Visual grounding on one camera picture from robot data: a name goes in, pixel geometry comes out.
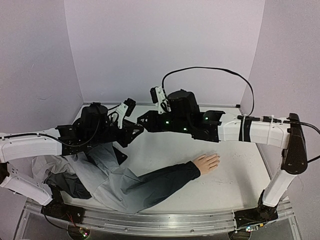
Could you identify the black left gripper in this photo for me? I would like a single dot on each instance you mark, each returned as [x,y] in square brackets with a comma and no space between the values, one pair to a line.
[130,128]

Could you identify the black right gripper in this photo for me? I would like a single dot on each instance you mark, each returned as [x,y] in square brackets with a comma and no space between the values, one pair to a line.
[155,120]

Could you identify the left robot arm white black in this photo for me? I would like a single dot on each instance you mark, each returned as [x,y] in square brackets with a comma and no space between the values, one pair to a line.
[96,124]

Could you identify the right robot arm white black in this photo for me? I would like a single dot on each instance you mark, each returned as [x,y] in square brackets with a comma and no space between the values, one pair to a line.
[218,126]

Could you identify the grey black jacket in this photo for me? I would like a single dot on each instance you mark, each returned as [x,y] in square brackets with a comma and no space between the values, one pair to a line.
[96,174]

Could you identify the mannequin hand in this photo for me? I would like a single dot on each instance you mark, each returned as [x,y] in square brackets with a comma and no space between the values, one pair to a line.
[207,163]

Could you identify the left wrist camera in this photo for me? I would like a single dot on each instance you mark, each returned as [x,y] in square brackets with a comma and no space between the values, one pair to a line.
[125,109]

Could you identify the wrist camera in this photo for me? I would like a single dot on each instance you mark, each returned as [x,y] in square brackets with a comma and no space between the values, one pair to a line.
[125,109]
[159,99]

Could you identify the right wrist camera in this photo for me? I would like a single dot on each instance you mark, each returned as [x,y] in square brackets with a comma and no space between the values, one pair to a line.
[159,99]

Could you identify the aluminium back table rail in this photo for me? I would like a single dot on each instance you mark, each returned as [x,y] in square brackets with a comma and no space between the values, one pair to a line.
[237,106]

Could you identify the aluminium table rail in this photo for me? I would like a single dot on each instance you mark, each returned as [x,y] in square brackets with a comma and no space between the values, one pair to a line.
[237,106]
[266,165]

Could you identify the aluminium front rail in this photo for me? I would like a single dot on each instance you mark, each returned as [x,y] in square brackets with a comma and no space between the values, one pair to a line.
[157,222]

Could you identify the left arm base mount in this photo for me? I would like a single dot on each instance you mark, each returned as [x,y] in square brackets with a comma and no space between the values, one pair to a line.
[74,215]

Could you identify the aluminium right table rail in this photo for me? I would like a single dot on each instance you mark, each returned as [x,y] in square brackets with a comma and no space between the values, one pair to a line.
[266,165]

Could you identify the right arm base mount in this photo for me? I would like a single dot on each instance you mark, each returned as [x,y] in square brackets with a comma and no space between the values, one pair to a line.
[261,214]

